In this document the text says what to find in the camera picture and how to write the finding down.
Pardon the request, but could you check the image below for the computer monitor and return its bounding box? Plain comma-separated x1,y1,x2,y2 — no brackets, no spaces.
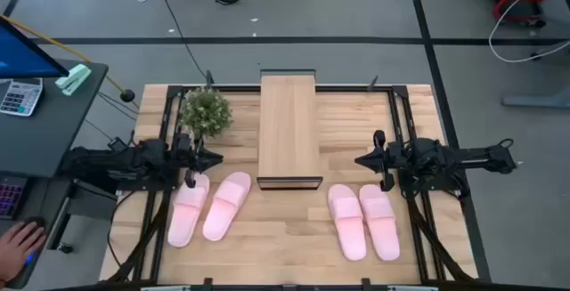
0,14,70,80

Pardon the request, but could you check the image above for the black curved cable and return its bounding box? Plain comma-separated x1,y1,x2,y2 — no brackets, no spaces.
108,189,137,269

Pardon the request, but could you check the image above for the black computer mouse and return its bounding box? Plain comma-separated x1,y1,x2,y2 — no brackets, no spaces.
17,215,48,268

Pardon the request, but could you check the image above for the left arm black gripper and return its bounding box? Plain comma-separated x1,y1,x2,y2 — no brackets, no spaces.
171,125,224,190

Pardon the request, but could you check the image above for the backlit black keyboard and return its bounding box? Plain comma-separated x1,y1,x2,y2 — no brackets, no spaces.
0,175,29,221

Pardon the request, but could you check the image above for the black desk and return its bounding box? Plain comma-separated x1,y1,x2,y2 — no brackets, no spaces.
0,58,110,290

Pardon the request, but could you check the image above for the person's hand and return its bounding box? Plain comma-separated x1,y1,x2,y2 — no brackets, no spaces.
0,220,48,283

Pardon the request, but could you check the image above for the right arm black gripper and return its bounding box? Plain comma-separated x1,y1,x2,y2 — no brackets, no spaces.
354,129,404,193

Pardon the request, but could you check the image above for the grey table leg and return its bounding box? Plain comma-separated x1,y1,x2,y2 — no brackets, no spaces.
501,36,570,109

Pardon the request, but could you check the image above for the grey calculator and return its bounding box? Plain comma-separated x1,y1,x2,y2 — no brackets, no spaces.
0,77,45,117

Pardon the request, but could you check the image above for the pink slide sandal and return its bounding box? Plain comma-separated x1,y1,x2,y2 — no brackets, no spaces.
202,171,253,242
358,183,401,263
327,183,368,262
167,173,211,248

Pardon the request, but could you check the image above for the green potted plant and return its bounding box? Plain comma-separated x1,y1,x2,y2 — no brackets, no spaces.
179,86,234,141

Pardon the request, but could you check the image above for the wooden shelf with black frame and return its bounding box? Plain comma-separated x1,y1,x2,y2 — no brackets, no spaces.
256,69,324,191

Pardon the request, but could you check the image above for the black aluminium rig frame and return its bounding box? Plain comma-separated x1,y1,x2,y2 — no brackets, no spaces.
100,75,491,291

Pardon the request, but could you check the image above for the long white cable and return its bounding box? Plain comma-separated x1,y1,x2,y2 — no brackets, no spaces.
488,0,570,64

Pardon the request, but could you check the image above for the mint green stapler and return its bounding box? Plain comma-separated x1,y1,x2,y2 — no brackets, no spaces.
54,62,93,97

